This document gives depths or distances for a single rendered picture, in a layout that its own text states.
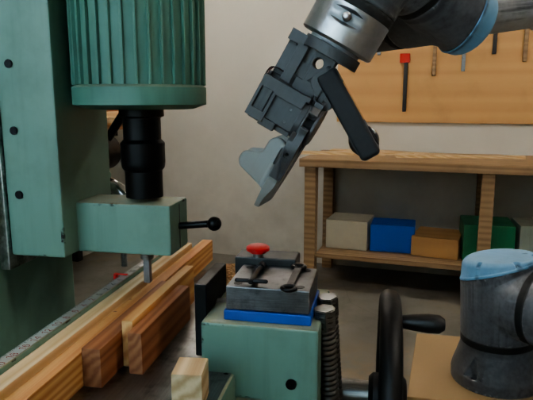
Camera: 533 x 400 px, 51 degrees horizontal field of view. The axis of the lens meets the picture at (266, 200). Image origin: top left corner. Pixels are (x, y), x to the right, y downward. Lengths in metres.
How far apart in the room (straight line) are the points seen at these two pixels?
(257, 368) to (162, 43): 0.40
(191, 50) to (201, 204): 3.70
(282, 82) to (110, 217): 0.30
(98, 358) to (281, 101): 0.35
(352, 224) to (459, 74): 1.20
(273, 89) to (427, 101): 3.27
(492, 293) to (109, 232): 0.75
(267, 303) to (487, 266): 0.64
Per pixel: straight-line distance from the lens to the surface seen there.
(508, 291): 1.18
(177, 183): 4.46
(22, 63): 0.78
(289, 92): 0.64
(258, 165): 0.67
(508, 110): 3.90
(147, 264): 0.81
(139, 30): 0.70
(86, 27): 0.72
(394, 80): 3.91
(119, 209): 0.77
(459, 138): 3.91
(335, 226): 3.61
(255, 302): 0.63
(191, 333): 0.76
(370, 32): 0.64
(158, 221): 0.75
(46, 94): 0.76
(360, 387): 0.80
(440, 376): 1.32
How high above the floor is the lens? 1.21
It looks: 10 degrees down
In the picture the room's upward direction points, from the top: straight up
